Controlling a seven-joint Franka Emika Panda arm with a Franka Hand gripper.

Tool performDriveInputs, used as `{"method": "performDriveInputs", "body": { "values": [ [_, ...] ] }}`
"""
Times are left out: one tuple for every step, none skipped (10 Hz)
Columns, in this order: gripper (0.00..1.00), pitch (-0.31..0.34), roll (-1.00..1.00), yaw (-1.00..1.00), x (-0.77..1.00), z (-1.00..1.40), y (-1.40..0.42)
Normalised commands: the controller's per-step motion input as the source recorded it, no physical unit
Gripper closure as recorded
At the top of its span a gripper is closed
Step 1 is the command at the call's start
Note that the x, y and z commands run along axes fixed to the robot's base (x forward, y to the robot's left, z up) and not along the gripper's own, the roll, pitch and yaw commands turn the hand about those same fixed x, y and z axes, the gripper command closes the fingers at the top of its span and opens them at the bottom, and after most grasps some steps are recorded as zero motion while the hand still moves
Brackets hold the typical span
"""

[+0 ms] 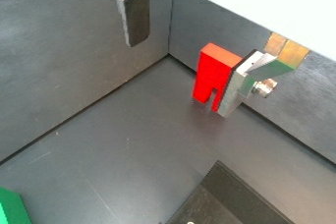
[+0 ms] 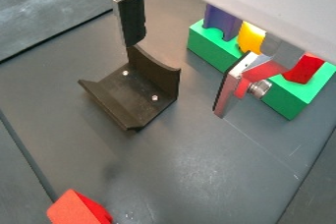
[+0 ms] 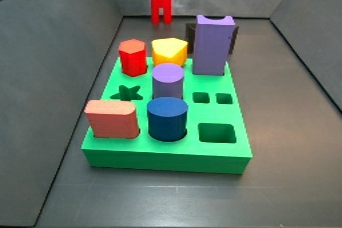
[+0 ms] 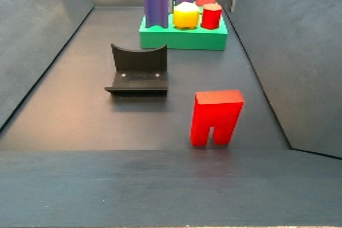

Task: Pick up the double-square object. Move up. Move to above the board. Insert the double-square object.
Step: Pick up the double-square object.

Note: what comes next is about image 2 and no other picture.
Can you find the red hexagonal block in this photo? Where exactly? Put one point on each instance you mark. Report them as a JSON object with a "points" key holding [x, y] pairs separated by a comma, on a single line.
{"points": [[304, 69]]}

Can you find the purple arch block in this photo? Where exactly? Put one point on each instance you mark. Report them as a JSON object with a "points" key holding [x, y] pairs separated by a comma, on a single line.
{"points": [[219, 19]]}

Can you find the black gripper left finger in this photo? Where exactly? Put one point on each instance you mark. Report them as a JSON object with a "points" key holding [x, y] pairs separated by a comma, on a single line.
{"points": [[129, 11]]}

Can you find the black curved holder bracket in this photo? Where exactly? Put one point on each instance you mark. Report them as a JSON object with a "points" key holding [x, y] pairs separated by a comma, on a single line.
{"points": [[137, 91]]}

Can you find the green peg board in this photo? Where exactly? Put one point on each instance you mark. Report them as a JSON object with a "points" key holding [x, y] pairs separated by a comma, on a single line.
{"points": [[287, 97]]}

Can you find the yellow rounded block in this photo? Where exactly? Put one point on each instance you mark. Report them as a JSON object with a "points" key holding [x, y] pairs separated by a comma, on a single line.
{"points": [[249, 38]]}

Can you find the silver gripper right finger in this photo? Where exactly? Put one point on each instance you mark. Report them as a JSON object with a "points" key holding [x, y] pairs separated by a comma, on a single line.
{"points": [[245, 77]]}

